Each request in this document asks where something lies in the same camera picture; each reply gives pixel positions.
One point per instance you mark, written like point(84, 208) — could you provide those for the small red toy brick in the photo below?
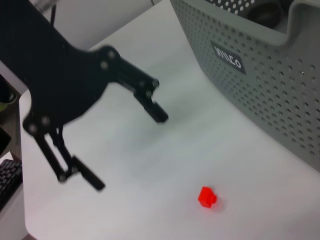
point(206, 197)

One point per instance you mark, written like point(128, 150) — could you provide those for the black computer keyboard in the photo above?
point(8, 182)

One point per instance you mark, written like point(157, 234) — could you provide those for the white side desk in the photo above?
point(12, 220)

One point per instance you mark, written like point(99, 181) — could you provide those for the grey perforated plastic storage basket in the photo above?
point(262, 87)

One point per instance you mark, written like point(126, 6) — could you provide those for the black shoe with white sole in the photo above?
point(6, 92)

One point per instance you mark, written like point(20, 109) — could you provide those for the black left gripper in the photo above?
point(55, 72)

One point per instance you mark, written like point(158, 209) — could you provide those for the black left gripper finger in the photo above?
point(65, 162)
point(142, 92)

